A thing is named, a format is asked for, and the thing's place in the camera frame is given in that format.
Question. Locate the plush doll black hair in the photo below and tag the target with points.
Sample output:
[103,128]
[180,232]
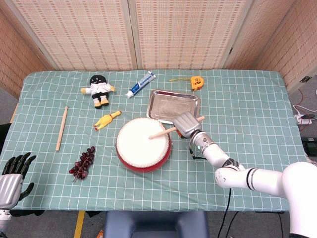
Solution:
[99,89]

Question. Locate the green checked tablecloth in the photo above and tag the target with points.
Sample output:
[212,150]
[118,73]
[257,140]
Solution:
[247,111]

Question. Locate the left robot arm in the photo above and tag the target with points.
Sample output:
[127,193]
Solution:
[3,217]

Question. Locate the bunch of purple grapes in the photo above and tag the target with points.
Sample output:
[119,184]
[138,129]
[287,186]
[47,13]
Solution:
[83,163]

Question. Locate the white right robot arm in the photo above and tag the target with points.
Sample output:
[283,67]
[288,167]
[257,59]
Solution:
[262,178]

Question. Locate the white power strip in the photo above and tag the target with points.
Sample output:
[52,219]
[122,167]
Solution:
[304,120]

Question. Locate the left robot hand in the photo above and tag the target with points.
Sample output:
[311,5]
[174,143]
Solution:
[10,186]

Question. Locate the black box device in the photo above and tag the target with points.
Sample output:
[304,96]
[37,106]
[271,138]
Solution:
[309,146]

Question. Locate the yellow rubber chicken toy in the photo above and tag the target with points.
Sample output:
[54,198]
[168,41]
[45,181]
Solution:
[106,121]

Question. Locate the yellow tape measure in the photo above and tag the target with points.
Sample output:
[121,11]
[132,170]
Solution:
[197,83]

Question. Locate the red drum white skin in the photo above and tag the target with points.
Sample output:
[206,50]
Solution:
[138,148]

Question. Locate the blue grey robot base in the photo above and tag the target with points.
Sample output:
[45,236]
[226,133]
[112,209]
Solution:
[156,224]

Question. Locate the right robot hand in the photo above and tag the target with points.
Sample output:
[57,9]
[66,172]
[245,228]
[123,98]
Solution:
[188,124]

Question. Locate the white blue toothpaste tube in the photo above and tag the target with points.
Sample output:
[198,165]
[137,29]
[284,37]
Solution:
[140,84]

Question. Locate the woven folding screen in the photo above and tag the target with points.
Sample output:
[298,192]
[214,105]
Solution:
[185,32]

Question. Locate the stainless steel tray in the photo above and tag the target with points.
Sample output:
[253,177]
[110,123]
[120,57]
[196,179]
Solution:
[168,105]

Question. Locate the wooden drumstick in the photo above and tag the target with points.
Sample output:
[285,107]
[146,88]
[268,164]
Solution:
[161,134]
[62,129]

